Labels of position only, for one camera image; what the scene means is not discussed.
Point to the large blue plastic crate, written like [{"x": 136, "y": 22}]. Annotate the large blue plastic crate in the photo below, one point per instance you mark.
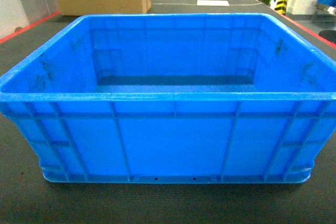
[{"x": 174, "y": 98}]

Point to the white floor sheet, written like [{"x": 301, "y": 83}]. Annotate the white floor sheet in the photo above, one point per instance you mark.
[{"x": 212, "y": 3}]

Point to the yellow black striped bollard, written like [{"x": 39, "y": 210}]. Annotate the yellow black striped bollard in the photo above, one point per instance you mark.
[{"x": 281, "y": 7}]

